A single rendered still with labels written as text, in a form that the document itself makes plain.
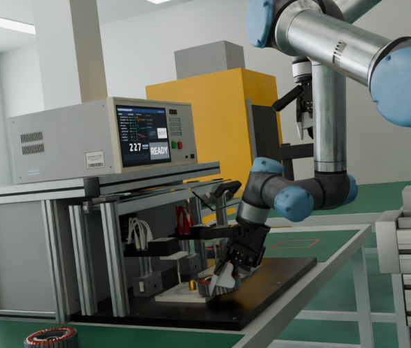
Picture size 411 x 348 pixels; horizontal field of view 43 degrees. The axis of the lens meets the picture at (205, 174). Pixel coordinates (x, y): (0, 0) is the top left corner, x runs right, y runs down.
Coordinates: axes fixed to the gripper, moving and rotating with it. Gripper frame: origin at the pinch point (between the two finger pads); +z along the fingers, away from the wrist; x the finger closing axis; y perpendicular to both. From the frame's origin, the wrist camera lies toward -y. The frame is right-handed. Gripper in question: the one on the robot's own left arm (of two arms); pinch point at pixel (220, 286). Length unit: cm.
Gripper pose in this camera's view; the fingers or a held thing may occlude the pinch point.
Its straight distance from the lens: 138.1
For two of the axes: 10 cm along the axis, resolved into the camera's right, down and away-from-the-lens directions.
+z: -2.8, 9.3, 2.4
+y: 8.4, 3.6, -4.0
